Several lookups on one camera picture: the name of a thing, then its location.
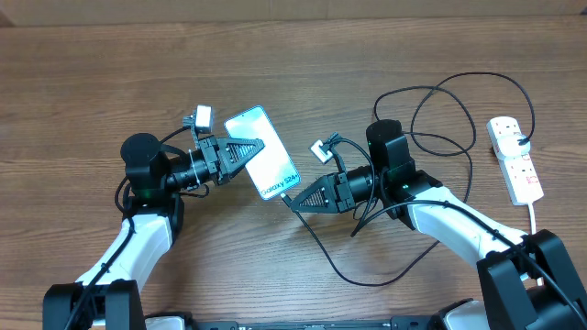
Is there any Samsung Galaxy smartphone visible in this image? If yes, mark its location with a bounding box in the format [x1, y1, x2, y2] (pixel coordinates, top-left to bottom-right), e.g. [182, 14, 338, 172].
[224, 105, 301, 200]

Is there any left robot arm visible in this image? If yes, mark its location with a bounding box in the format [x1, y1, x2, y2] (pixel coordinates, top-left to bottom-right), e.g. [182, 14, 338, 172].
[42, 133, 265, 329]

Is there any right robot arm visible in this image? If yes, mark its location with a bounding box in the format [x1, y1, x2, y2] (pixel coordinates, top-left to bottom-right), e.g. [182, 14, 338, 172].
[285, 119, 586, 329]

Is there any white charger plug adapter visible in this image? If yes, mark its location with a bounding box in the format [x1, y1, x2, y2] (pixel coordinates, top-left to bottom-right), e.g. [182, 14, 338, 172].
[494, 134, 531, 160]

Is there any white power strip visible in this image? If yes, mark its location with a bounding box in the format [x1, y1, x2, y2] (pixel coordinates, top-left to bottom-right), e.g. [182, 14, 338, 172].
[486, 116, 544, 205]

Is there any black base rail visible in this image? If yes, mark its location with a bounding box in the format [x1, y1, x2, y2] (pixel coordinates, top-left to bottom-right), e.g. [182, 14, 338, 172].
[144, 311, 482, 330]

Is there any white power strip cord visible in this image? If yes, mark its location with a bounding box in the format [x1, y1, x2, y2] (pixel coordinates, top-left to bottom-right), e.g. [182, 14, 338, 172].
[527, 203, 545, 288]

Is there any cardboard wall panel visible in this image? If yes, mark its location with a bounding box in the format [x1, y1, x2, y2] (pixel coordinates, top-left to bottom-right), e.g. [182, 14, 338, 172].
[1, 0, 586, 28]

